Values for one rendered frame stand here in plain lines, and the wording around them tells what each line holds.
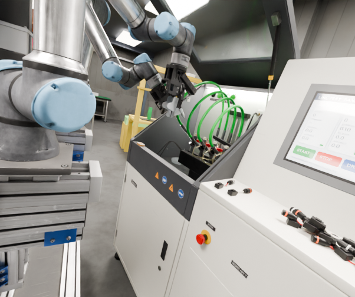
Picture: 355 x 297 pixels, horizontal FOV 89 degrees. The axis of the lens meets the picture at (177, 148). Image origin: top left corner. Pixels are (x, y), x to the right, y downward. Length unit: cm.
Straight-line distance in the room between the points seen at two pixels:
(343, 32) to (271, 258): 262
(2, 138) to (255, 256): 74
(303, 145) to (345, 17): 231
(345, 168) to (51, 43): 85
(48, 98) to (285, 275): 68
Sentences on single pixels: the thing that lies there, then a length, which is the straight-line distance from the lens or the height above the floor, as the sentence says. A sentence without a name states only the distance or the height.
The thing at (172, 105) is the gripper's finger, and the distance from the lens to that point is 80.
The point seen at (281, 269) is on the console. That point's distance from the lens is 64.
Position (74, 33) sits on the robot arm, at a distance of 47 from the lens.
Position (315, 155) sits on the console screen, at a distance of 82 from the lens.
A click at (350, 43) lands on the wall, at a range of 284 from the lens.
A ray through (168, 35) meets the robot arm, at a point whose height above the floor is 147.
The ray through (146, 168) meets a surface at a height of 86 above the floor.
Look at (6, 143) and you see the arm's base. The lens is 59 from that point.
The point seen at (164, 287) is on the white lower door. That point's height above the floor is 38.
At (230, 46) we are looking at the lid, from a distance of 119.
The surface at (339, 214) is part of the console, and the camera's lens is 79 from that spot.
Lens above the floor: 126
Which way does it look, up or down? 14 degrees down
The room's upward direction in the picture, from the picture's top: 13 degrees clockwise
